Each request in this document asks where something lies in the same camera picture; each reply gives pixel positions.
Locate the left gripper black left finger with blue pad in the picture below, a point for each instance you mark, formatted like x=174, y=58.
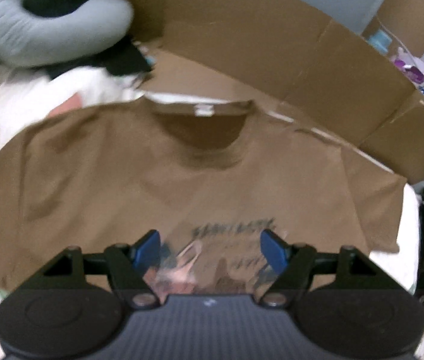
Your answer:
x=123, y=265

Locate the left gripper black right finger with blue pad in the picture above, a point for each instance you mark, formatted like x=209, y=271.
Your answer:
x=302, y=269

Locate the brown printed t-shirt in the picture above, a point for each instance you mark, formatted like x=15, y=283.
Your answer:
x=103, y=175

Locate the white patterned bed sheet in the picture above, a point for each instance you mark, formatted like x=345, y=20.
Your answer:
x=27, y=97

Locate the black garment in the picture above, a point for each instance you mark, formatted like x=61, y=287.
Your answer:
x=122, y=59

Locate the purple white packaging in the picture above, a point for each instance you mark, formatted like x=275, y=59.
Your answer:
x=412, y=67

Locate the large brown cardboard sheet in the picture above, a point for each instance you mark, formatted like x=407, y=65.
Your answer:
x=289, y=54

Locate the grey neck pillow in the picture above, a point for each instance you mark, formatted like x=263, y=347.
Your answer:
x=29, y=40

